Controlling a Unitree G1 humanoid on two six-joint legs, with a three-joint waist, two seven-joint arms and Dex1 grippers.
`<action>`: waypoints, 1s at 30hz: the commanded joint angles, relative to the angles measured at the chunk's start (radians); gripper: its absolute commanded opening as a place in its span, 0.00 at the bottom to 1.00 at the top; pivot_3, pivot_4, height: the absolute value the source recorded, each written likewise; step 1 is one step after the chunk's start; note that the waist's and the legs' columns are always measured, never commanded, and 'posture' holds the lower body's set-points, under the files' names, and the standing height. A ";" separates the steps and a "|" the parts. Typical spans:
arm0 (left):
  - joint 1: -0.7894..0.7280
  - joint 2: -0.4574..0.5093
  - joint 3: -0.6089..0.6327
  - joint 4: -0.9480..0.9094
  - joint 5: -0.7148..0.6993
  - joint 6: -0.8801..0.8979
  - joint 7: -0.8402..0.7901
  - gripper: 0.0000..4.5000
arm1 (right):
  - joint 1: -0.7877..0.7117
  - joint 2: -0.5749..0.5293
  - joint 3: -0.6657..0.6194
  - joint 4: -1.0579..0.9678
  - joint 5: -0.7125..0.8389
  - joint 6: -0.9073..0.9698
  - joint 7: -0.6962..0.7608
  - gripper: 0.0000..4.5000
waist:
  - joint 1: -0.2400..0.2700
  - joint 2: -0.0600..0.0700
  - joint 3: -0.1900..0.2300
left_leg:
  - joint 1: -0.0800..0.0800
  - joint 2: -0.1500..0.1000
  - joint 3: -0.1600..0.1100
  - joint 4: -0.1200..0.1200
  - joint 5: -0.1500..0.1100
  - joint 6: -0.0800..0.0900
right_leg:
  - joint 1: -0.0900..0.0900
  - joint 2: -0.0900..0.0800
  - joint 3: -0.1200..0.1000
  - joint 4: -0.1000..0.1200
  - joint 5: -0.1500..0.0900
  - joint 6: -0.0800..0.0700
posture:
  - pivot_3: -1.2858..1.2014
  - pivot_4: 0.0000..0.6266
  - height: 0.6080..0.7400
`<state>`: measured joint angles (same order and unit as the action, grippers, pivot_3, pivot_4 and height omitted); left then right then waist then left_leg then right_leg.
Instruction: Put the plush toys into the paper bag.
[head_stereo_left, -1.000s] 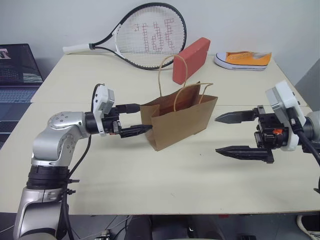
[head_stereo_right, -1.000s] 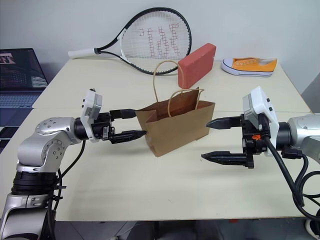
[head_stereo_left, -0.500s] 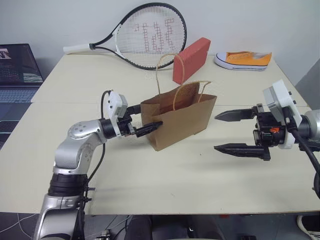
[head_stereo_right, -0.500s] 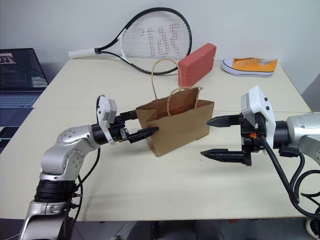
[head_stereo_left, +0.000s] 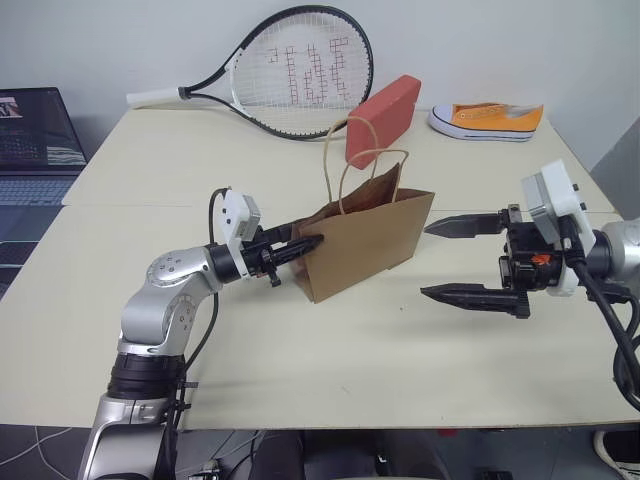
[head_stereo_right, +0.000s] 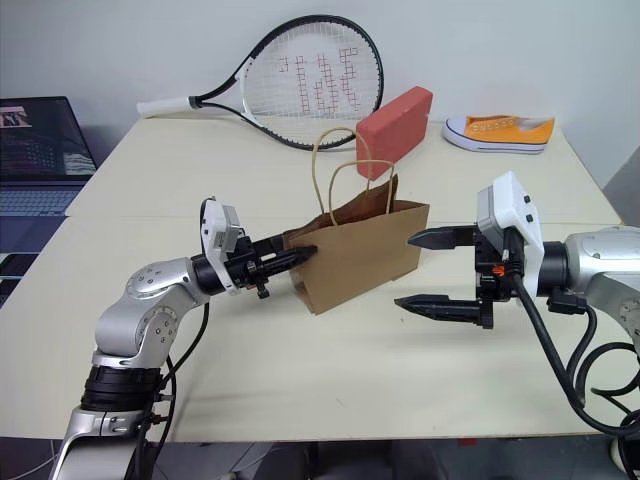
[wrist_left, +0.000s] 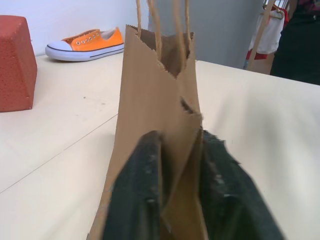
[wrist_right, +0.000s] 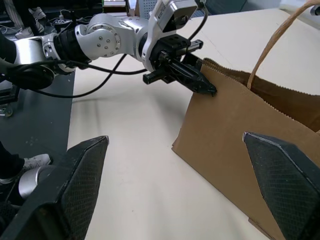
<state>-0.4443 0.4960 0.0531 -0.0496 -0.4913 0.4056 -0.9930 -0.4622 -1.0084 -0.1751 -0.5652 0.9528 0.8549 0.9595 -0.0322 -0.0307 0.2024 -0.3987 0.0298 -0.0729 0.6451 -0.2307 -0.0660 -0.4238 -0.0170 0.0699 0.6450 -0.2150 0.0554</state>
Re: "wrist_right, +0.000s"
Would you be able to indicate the white bystander sneaker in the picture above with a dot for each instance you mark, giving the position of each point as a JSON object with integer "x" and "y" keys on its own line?
{"x": 37, "y": 161}

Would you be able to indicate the brown paper bag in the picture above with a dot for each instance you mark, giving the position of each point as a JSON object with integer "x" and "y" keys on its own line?
{"x": 220, "y": 140}

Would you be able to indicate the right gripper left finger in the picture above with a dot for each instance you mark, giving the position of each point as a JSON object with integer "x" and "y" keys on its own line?
{"x": 82, "y": 185}

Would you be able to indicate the silver robot body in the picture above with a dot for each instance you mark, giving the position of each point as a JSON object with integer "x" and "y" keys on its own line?
{"x": 31, "y": 181}

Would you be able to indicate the dark grey side table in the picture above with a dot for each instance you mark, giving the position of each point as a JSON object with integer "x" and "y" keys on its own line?
{"x": 50, "y": 120}

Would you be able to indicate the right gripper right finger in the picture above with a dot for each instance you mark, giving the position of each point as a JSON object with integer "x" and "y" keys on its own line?
{"x": 287, "y": 182}

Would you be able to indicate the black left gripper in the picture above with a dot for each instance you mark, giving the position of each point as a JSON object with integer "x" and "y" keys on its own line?
{"x": 172, "y": 45}

